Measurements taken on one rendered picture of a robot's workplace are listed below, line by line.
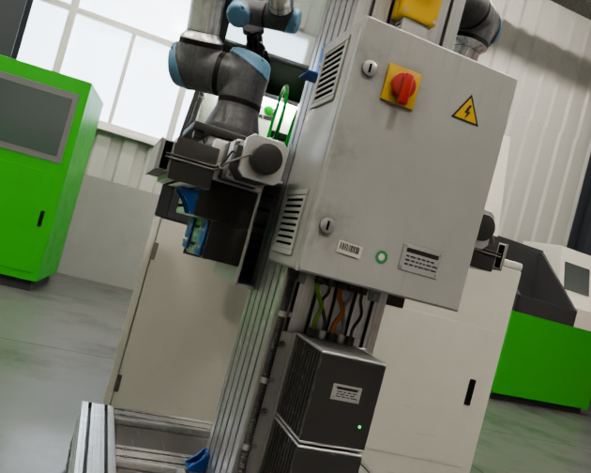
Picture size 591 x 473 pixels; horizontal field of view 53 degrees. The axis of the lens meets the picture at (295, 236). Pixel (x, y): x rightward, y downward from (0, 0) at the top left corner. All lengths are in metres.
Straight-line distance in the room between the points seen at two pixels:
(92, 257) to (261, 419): 5.00
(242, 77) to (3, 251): 3.47
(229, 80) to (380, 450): 1.46
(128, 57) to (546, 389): 5.10
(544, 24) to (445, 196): 7.29
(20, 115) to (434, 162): 3.99
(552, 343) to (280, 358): 4.86
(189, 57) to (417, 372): 1.40
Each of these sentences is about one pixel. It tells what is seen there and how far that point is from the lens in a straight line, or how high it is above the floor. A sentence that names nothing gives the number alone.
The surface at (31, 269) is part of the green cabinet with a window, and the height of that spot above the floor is 0.16.
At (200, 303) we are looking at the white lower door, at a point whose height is 0.53.
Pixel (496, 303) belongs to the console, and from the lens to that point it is 2.42.
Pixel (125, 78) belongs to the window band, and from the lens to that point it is 6.33.
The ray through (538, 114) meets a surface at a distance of 8.13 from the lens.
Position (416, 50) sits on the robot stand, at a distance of 1.15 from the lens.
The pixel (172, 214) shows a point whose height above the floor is 0.81.
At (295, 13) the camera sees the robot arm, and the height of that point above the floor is 1.48.
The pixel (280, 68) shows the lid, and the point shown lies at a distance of 2.63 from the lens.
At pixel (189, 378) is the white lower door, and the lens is 2.16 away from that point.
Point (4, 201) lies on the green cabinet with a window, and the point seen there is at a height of 0.60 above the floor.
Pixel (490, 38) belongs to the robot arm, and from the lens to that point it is 1.96.
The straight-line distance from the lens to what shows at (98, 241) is 6.17.
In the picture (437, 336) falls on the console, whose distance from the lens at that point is 2.33.
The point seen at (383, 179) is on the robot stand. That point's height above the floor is 0.96.
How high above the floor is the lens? 0.79
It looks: 2 degrees up
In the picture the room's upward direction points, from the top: 15 degrees clockwise
